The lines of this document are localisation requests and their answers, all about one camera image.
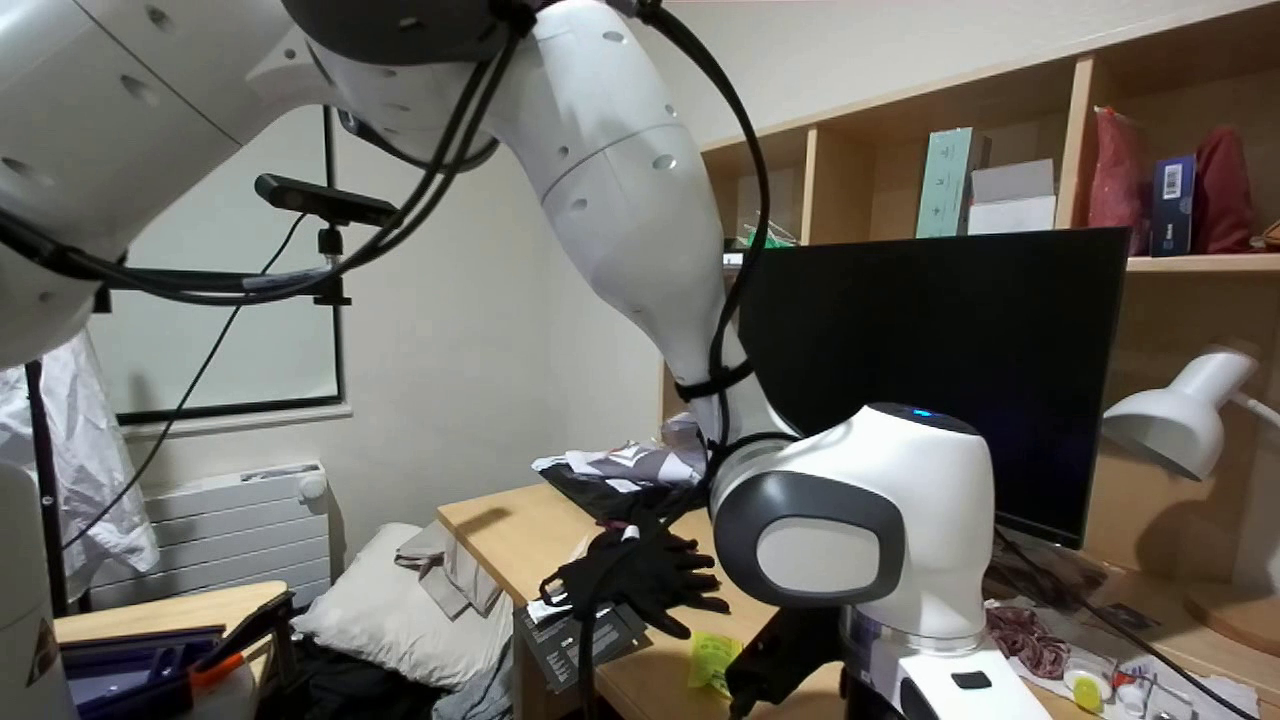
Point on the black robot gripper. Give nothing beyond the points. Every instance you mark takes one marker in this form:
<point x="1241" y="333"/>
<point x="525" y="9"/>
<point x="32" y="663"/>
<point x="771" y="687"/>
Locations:
<point x="785" y="663"/>

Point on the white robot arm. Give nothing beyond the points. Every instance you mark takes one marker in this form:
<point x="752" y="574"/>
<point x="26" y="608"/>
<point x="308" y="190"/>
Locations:
<point x="615" y="175"/>

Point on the small green object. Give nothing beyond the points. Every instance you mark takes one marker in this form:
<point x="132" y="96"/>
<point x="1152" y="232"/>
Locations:
<point x="712" y="663"/>

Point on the purple plastic tray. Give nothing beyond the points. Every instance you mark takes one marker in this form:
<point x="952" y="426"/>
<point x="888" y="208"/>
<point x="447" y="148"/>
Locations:
<point x="123" y="669"/>

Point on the black glove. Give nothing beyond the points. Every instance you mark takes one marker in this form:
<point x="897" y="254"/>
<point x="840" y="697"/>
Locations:
<point x="655" y="567"/>

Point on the dark box white label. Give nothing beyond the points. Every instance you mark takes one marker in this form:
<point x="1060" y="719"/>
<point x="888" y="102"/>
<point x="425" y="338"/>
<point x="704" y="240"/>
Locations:
<point x="583" y="637"/>

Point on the white snack packet dark contents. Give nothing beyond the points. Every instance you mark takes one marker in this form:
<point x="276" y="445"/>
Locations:
<point x="1027" y="642"/>

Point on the dark patterned clothes pile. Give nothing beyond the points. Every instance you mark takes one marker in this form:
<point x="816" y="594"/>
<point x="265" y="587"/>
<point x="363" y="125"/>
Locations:
<point x="624" y="475"/>

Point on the grey cloth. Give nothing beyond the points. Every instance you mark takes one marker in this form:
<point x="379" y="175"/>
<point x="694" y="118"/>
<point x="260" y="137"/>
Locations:
<point x="452" y="567"/>

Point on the large black monitor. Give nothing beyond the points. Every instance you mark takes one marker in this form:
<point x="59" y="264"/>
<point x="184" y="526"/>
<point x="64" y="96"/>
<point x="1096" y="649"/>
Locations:
<point x="932" y="333"/>

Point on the white pillow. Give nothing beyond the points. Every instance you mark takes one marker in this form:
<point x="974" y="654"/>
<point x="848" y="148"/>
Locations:
<point x="374" y="612"/>

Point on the white desk lamp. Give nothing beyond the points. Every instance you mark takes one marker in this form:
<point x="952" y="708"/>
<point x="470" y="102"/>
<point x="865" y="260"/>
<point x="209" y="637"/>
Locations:
<point x="1182" y="414"/>

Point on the teal box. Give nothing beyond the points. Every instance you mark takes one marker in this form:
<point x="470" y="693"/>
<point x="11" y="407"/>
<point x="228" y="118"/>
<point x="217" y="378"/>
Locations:
<point x="947" y="180"/>

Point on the white radiator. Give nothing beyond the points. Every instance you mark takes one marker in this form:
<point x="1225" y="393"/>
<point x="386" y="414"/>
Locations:
<point x="242" y="535"/>

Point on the black and orange tool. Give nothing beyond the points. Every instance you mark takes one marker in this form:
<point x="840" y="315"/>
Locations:
<point x="225" y="666"/>

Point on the maroon package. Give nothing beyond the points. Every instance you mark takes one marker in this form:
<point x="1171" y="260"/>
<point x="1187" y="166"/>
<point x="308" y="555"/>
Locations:
<point x="1123" y="180"/>

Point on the blue box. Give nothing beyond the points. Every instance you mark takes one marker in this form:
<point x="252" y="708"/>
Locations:
<point x="1175" y="201"/>

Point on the wooden bookshelf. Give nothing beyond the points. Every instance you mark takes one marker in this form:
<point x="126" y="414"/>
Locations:
<point x="1078" y="123"/>

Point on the reddish brown package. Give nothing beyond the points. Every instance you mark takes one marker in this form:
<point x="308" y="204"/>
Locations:
<point x="1225" y="195"/>

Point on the wooden side table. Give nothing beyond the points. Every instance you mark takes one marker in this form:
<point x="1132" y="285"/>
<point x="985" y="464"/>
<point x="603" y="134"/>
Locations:
<point x="146" y="607"/>

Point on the black framed window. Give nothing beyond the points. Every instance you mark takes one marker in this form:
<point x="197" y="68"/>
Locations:
<point x="215" y="344"/>

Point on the white hanging cloth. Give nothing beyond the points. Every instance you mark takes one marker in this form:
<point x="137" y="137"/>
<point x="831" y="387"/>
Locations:
<point x="80" y="453"/>

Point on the black stand pole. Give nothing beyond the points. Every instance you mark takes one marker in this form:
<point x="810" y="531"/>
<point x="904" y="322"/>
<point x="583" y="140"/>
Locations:
<point x="46" y="492"/>

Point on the black camera clamp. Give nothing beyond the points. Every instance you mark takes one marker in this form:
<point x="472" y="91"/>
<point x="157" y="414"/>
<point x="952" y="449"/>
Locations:
<point x="331" y="264"/>

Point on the black stereo camera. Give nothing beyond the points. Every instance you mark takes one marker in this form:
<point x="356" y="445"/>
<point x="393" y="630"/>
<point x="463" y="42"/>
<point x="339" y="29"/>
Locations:
<point x="326" y="201"/>

